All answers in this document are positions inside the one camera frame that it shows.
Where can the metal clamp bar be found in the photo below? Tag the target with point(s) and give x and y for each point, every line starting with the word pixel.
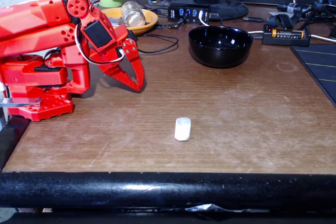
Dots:
pixel 21 101

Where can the black padded table edge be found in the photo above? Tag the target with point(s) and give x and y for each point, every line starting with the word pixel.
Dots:
pixel 168 190

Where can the black usb hub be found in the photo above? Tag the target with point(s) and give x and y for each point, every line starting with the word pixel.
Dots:
pixel 174 14

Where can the black battery charger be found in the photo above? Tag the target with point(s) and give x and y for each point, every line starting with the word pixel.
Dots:
pixel 286 41

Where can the clear glass jar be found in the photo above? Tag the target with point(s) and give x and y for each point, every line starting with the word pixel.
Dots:
pixel 132 14

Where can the black mat with yellow lines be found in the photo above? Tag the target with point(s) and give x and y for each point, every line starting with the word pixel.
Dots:
pixel 320 64

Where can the black flashlight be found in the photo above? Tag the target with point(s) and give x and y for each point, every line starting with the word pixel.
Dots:
pixel 291 7

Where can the black tripod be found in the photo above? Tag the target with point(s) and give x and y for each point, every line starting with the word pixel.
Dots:
pixel 321 6

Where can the yellow black battery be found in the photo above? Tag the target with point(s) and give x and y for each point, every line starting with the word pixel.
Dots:
pixel 287 33

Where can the white eraser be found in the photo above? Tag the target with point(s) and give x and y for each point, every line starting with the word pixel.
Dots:
pixel 182 129

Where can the yellow dish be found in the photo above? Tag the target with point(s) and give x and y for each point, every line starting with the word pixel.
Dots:
pixel 151 20

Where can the black glossy bowl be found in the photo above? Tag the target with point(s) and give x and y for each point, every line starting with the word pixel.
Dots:
pixel 220 56

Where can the silver metal piece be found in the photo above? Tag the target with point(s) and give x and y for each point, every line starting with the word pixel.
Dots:
pixel 116 21

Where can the small black gripper camera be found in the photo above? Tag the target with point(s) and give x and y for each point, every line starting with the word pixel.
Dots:
pixel 132 36

